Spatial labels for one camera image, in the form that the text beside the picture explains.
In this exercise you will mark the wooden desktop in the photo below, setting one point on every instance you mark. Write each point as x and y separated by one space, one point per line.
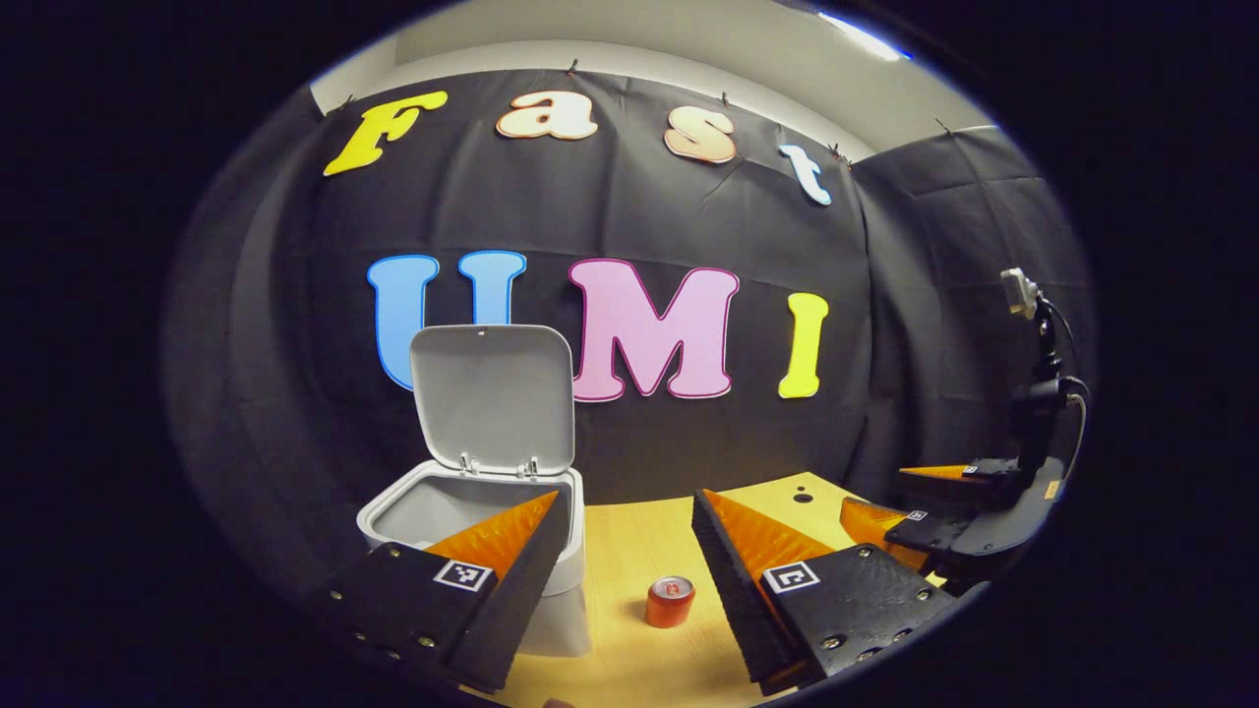
629 551

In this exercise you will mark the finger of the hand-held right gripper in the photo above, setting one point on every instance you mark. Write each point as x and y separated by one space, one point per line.
925 531
998 482

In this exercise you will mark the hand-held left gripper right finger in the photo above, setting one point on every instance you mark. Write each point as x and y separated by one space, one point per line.
738 590

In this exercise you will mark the white desktop garbage bin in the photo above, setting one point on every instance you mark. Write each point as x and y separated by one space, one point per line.
492 393

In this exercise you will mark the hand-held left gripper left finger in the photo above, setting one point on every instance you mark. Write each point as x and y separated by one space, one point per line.
521 590

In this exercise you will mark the red pop can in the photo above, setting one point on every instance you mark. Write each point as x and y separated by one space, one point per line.
669 605

